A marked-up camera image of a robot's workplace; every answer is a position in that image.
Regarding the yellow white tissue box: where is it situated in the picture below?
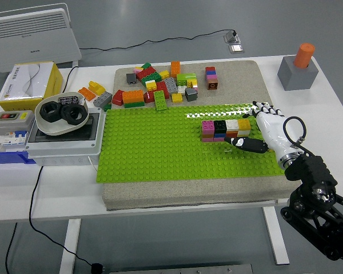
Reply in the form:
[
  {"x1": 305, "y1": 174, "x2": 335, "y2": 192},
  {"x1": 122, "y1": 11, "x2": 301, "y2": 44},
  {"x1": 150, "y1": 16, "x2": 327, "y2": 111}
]
[{"x1": 0, "y1": 61, "x2": 64, "y2": 112}]

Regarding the black hanging cable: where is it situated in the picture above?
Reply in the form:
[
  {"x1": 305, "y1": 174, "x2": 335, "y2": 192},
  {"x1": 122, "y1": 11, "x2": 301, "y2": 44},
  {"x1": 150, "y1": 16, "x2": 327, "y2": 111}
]
[{"x1": 5, "y1": 222, "x2": 18, "y2": 274}]

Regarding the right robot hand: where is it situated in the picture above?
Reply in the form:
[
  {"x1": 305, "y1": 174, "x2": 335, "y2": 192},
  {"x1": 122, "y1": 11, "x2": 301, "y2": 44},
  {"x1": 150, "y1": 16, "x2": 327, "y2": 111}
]
[{"x1": 224, "y1": 99, "x2": 301, "y2": 160}]

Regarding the yellow square toy brick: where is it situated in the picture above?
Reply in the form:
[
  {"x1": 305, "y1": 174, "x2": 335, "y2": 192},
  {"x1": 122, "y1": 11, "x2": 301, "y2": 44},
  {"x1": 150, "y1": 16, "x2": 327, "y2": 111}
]
[{"x1": 237, "y1": 119, "x2": 252, "y2": 132}]

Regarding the green toy baseplate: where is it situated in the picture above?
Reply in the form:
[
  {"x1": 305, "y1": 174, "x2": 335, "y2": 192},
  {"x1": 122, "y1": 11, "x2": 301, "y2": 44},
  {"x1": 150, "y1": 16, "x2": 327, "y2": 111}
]
[{"x1": 95, "y1": 102, "x2": 286, "y2": 184}]

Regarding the black cable with plug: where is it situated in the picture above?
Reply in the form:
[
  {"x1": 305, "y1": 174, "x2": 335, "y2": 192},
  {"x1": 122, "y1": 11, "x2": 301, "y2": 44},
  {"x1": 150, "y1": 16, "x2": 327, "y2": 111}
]
[{"x1": 28, "y1": 66, "x2": 105, "y2": 274}]

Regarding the open metal floor socket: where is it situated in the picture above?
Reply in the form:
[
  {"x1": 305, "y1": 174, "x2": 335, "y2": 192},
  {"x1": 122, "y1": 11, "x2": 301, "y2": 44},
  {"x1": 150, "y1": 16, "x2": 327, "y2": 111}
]
[{"x1": 224, "y1": 30, "x2": 241, "y2": 44}]

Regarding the light grey toy brick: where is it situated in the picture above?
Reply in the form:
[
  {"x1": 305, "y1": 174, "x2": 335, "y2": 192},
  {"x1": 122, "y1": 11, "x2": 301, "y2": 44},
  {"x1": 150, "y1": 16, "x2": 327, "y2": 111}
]
[
  {"x1": 92, "y1": 91, "x2": 113, "y2": 108},
  {"x1": 163, "y1": 77, "x2": 178, "y2": 95}
]

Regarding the white blue circuit breaker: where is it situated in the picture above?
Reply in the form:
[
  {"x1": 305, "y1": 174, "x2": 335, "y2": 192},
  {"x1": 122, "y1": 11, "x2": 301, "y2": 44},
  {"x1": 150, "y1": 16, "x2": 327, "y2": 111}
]
[{"x1": 0, "y1": 130, "x2": 30, "y2": 151}]

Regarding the yellow stepped toy brick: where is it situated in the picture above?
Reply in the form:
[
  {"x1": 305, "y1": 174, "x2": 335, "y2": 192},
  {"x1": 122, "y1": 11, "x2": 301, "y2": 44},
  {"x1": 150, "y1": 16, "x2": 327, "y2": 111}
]
[{"x1": 87, "y1": 80, "x2": 107, "y2": 95}]

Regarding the orange flat toy brick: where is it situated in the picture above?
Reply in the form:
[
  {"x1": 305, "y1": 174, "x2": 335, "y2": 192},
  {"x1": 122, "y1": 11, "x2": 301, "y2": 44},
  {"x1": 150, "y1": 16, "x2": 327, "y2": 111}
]
[{"x1": 77, "y1": 87, "x2": 97, "y2": 102}]

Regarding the orange long toy brick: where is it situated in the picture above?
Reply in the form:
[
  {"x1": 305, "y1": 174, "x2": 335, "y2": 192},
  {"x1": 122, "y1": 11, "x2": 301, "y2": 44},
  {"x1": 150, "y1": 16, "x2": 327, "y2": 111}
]
[{"x1": 170, "y1": 61, "x2": 182, "y2": 79}]

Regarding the dark grey sloped brick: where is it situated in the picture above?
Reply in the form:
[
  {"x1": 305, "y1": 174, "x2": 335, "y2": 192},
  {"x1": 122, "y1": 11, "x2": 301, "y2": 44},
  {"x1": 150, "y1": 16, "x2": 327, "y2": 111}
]
[{"x1": 184, "y1": 87, "x2": 199, "y2": 102}]

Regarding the blue plastic bin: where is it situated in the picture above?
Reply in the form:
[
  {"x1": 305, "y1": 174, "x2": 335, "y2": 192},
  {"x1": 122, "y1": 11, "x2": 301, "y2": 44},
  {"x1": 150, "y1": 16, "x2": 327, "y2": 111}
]
[{"x1": 0, "y1": 115, "x2": 37, "y2": 166}]

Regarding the black toy brick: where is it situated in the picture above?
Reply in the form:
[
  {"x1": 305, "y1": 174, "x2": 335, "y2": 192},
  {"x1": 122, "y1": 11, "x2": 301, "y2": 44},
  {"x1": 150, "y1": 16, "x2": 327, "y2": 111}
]
[{"x1": 213, "y1": 120, "x2": 228, "y2": 134}]

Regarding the white panel heater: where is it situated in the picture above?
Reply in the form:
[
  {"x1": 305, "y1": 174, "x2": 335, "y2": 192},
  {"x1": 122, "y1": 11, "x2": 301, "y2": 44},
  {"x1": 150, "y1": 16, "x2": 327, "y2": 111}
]
[{"x1": 0, "y1": 2, "x2": 82, "y2": 74}]

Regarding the dark green long brick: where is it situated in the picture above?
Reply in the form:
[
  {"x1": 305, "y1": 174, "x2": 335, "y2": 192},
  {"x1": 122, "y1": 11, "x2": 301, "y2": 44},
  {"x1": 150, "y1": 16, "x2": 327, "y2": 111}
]
[{"x1": 140, "y1": 73, "x2": 162, "y2": 87}]

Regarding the red long toy brick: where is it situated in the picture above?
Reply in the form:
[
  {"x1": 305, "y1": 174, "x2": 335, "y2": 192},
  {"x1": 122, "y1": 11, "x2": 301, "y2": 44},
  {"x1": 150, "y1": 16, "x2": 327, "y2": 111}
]
[
  {"x1": 155, "y1": 80, "x2": 170, "y2": 99},
  {"x1": 135, "y1": 67, "x2": 157, "y2": 81}
]

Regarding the black heater power cable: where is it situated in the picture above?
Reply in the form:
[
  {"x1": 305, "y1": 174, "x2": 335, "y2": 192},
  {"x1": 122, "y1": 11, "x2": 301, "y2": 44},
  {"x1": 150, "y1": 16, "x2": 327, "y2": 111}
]
[{"x1": 79, "y1": 29, "x2": 237, "y2": 53}]

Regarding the grey metal plate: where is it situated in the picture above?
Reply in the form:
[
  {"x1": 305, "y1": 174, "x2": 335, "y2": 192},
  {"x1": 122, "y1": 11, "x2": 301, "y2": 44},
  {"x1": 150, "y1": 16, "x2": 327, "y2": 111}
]
[{"x1": 108, "y1": 263, "x2": 254, "y2": 274}]

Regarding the grey cube block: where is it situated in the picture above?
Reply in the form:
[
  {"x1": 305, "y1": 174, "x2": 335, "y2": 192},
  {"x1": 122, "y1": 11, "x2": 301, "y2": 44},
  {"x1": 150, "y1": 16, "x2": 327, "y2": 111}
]
[{"x1": 277, "y1": 55, "x2": 320, "y2": 92}]

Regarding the lime green toy brick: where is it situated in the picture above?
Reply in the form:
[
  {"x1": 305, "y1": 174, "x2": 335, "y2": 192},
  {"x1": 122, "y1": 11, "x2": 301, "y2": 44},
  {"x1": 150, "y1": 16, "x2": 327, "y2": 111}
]
[{"x1": 176, "y1": 72, "x2": 198, "y2": 87}]

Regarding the magenta toy brick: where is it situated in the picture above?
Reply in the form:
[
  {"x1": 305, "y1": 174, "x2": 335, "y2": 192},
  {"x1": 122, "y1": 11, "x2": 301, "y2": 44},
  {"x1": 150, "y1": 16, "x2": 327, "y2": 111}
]
[{"x1": 202, "y1": 120, "x2": 216, "y2": 135}]

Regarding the grey electrical enclosure box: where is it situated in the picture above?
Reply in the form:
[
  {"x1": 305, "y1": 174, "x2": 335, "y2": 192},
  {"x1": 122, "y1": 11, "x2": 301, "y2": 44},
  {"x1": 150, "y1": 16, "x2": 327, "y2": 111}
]
[{"x1": 25, "y1": 106, "x2": 107, "y2": 167}]

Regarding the red sloped toy brick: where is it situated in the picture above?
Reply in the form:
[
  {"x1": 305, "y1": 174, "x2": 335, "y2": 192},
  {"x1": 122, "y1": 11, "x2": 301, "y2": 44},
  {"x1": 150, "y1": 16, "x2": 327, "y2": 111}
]
[{"x1": 111, "y1": 89, "x2": 125, "y2": 107}]

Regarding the small black circuit part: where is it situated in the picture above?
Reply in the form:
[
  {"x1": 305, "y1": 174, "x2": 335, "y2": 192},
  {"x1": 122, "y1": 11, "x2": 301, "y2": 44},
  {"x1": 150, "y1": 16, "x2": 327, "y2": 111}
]
[{"x1": 57, "y1": 95, "x2": 79, "y2": 105}]

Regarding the white bowl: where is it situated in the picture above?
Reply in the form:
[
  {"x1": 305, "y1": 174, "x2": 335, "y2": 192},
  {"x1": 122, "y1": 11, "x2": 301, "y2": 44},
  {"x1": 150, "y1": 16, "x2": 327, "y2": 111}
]
[{"x1": 34, "y1": 91, "x2": 90, "y2": 136}]

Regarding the grey push-button switch box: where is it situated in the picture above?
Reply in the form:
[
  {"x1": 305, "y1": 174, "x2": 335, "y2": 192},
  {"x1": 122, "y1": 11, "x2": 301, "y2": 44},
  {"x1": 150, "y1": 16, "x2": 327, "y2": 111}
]
[{"x1": 0, "y1": 110, "x2": 37, "y2": 135}]

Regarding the lime green long brick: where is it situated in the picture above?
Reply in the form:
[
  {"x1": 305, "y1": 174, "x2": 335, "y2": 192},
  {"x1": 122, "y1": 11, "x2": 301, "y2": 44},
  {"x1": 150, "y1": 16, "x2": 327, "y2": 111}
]
[{"x1": 153, "y1": 90, "x2": 168, "y2": 111}]

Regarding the grey-brown foam mat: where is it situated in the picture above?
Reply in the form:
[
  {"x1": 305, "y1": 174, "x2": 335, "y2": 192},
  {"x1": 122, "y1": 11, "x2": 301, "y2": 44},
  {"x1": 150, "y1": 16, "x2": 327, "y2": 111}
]
[{"x1": 102, "y1": 59, "x2": 302, "y2": 212}]

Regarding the white table leg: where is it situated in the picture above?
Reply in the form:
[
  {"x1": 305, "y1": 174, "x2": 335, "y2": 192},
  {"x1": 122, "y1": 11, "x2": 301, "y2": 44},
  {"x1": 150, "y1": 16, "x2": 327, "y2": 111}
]
[
  {"x1": 262, "y1": 206, "x2": 290, "y2": 266},
  {"x1": 58, "y1": 219, "x2": 82, "y2": 274}
]

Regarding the large black nut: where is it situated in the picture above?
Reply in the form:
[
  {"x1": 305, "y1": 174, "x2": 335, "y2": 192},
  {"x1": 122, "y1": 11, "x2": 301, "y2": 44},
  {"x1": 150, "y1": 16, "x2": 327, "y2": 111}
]
[
  {"x1": 59, "y1": 104, "x2": 86, "y2": 126},
  {"x1": 39, "y1": 101, "x2": 63, "y2": 124}
]

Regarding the orange cylinder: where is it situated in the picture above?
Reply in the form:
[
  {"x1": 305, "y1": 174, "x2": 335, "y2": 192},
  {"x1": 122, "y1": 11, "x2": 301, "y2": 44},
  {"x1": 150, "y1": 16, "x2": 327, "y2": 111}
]
[{"x1": 292, "y1": 42, "x2": 316, "y2": 69}]

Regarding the large orange toy brick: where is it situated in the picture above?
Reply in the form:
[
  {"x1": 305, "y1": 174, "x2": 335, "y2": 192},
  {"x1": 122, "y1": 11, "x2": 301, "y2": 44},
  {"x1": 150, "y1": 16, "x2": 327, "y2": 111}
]
[{"x1": 122, "y1": 90, "x2": 145, "y2": 104}]

